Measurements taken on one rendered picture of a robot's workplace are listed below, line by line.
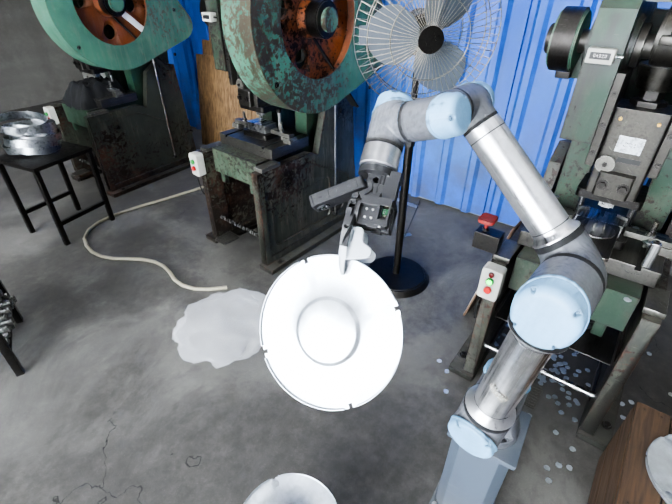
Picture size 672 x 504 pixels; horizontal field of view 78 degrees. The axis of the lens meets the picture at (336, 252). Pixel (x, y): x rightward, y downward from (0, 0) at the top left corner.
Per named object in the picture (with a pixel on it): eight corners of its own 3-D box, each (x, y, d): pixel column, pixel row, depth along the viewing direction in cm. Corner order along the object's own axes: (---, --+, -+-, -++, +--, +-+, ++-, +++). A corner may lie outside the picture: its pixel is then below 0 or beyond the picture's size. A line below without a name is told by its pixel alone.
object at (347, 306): (426, 388, 71) (426, 389, 71) (284, 424, 81) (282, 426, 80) (373, 232, 77) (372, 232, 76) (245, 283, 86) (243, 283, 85)
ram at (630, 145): (632, 207, 132) (675, 113, 116) (581, 194, 140) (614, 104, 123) (639, 188, 144) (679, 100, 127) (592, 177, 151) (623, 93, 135)
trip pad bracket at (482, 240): (489, 279, 162) (500, 236, 151) (465, 270, 167) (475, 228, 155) (495, 271, 166) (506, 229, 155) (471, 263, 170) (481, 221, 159)
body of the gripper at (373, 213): (384, 229, 74) (400, 166, 75) (339, 221, 76) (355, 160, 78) (390, 240, 81) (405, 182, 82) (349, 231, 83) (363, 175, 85)
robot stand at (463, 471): (481, 542, 133) (515, 468, 108) (427, 508, 142) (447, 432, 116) (497, 492, 146) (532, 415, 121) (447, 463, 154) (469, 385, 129)
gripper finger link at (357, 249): (363, 277, 73) (376, 228, 75) (332, 270, 75) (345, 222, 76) (366, 280, 76) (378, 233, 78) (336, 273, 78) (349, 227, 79)
